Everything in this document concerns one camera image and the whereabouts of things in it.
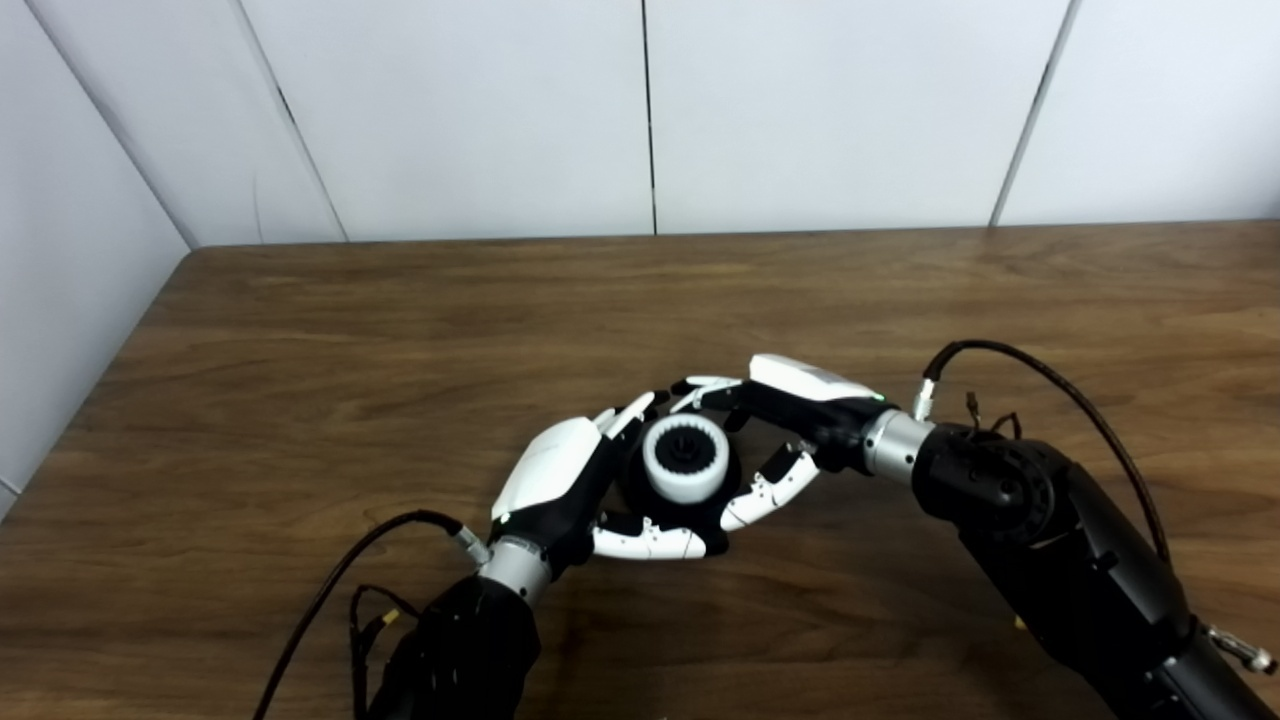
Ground thin black wire loop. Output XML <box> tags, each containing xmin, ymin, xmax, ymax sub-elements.
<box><xmin>963</xmin><ymin>392</ymin><xmax>1023</xmax><ymax>441</ymax></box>

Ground white toothed plastic ring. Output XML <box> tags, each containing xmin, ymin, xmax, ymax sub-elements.
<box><xmin>641</xmin><ymin>413</ymin><xmax>732</xmax><ymax>506</ymax></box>

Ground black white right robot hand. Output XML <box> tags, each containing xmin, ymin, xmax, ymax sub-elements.
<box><xmin>668</xmin><ymin>353</ymin><xmax>891</xmax><ymax>533</ymax></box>

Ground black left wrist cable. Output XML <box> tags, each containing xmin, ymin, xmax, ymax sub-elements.
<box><xmin>252</xmin><ymin>510</ymin><xmax>493</xmax><ymax>720</ymax></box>

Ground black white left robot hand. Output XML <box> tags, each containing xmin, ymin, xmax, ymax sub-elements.
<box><xmin>490</xmin><ymin>392</ymin><xmax>709</xmax><ymax>581</ymax></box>

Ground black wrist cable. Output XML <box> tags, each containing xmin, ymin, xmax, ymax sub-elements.
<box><xmin>912</xmin><ymin>340</ymin><xmax>1277</xmax><ymax>676</ymax></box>
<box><xmin>252</xmin><ymin>510</ymin><xmax>493</xmax><ymax>720</ymax></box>

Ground round black plastic part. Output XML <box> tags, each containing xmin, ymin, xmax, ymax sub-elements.
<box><xmin>615</xmin><ymin>415</ymin><xmax>746</xmax><ymax>556</ymax></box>

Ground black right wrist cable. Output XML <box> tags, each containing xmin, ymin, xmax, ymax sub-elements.
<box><xmin>912</xmin><ymin>340</ymin><xmax>1277</xmax><ymax>676</ymax></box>

